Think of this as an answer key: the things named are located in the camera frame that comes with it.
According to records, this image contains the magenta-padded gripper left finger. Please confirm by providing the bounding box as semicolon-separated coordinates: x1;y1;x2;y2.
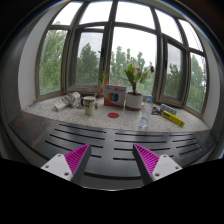
40;143;93;185

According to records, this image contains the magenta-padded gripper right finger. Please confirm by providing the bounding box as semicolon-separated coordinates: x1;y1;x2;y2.
132;143;184;186

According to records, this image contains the clear blue-capped water bottle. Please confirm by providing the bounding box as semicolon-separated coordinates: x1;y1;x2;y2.
138;94;154;130

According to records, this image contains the cream printed mug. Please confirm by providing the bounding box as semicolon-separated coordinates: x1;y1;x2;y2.
80;95;97;117

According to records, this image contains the light blue small box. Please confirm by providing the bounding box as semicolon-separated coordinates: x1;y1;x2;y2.
159;103;178;117

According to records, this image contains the dark colourful flat box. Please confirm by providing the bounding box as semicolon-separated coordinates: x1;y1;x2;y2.
94;93;100;110

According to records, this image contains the potted plant in white pot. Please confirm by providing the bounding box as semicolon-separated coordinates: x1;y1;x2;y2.
98;59;156;112

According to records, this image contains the red and white filament box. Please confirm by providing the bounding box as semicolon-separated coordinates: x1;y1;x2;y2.
103;83;128;108

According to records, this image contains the white power strip with cable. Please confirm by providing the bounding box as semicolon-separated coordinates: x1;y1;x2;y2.
53;91;82;112

